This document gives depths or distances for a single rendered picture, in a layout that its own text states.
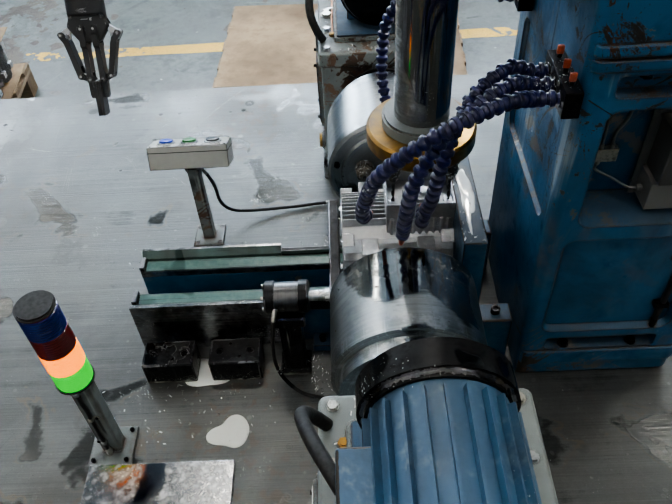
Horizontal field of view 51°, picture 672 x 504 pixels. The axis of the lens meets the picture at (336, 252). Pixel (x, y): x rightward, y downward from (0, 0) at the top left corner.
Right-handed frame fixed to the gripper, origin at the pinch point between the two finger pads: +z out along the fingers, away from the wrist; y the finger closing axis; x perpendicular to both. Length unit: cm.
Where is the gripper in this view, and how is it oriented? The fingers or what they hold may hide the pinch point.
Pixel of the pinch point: (101, 97)
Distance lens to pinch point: 157.4
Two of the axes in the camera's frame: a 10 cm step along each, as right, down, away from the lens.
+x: 0.0, -3.9, 9.2
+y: 10.0, -0.5, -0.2
